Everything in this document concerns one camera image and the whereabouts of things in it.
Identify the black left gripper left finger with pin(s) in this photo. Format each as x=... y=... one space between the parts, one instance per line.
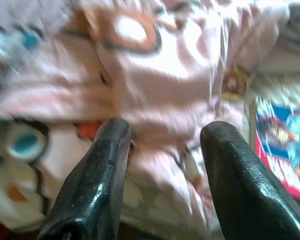
x=95 y=187

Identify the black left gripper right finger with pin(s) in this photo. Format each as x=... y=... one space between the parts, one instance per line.
x=245 y=195

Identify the colourful comic book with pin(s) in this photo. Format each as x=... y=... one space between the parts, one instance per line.
x=282 y=140

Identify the pink cartoon print blanket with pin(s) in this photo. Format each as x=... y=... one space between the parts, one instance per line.
x=152 y=75

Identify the beige floral bed sheet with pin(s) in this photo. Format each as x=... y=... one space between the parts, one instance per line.
x=290 y=62

